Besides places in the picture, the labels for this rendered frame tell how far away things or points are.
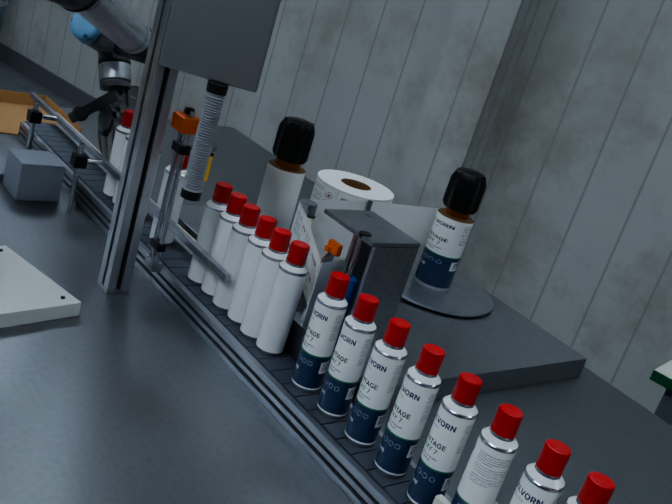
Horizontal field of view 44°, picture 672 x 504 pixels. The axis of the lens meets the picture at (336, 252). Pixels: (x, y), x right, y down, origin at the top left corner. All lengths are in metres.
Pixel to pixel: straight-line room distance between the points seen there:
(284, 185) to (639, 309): 2.16
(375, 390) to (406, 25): 3.16
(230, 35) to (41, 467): 0.74
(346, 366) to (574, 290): 2.59
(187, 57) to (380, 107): 2.90
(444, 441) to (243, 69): 0.70
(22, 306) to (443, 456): 0.75
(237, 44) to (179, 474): 0.70
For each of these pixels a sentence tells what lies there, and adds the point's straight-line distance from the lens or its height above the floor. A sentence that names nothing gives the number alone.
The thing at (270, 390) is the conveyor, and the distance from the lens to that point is 1.41.
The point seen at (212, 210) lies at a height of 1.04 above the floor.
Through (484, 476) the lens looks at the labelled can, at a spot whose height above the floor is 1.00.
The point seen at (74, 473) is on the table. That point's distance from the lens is 1.19.
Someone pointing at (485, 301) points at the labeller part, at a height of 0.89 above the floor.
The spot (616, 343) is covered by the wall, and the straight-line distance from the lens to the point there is 3.78.
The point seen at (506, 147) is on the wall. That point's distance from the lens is 3.92.
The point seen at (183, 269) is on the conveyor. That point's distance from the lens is 1.70.
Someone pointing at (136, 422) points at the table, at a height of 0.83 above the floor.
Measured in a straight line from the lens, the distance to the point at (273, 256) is 1.43.
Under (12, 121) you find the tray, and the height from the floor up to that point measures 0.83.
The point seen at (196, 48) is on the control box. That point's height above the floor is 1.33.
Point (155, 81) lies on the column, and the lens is 1.52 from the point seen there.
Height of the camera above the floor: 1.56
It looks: 19 degrees down
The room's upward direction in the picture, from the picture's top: 18 degrees clockwise
